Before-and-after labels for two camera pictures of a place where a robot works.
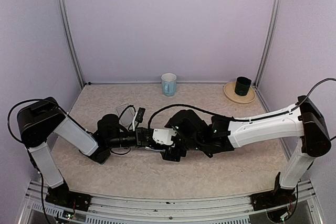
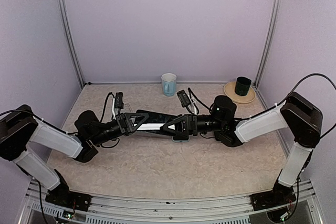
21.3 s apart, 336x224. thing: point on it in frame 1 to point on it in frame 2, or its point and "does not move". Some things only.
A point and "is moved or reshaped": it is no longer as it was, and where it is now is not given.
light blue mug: (169, 84) does not move
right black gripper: (172, 155) to (191, 124)
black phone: (87, 150) is moved or reshaped
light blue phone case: (149, 148) is moved or reshaped
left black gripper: (142, 137) to (122, 117)
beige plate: (230, 94) does not move
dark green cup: (242, 85) does not move
